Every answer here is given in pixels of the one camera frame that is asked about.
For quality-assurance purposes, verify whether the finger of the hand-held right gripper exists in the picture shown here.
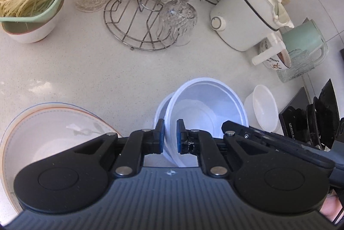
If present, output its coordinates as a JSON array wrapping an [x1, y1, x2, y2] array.
[[250, 126, 318, 146], [222, 120, 283, 148]]

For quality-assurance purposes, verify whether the floral ceramic mug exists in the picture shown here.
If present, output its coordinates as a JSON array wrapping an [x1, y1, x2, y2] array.
[[258, 40, 292, 69]]

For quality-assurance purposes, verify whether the white electric pot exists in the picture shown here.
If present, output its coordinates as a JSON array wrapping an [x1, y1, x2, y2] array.
[[210, 0, 293, 66]]

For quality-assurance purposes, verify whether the clear glass goblet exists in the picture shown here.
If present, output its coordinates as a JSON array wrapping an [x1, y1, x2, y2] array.
[[157, 0, 205, 47]]

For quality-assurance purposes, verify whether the textured glass cup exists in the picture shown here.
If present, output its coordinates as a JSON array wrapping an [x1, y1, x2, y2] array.
[[277, 48, 315, 83]]

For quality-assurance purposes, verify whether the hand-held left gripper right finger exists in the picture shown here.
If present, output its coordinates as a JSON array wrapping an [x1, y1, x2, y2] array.
[[176, 119, 264, 177]]

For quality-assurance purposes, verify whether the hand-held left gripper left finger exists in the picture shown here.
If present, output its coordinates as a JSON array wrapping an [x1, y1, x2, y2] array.
[[74, 119, 165, 177]]

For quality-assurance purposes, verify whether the white plate with blue rim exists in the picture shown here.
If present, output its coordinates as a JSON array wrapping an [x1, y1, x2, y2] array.
[[4, 102, 92, 139]]

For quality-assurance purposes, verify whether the white bowl with orange base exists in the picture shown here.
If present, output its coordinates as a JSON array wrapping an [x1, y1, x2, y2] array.
[[1, 0, 65, 44]]

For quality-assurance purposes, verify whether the black gas stove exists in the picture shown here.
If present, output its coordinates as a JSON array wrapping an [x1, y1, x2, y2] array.
[[278, 78, 344, 151]]

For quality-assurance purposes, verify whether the metal wire glass rack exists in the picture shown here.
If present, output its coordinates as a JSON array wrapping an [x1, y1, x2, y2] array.
[[103, 0, 194, 51]]

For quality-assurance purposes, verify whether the floral bowl with orange rim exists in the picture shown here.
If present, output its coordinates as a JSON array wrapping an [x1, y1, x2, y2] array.
[[0, 108, 124, 216]]

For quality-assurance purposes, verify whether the white plastic bowl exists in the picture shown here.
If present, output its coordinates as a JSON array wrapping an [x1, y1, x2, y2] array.
[[244, 84, 278, 134], [153, 93, 178, 166], [164, 77, 249, 167]]

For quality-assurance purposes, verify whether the pale green kettle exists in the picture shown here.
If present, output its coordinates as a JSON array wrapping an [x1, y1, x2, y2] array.
[[281, 20, 329, 66]]

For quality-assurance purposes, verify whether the person's right hand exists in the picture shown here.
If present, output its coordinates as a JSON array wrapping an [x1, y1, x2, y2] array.
[[321, 191, 344, 221]]

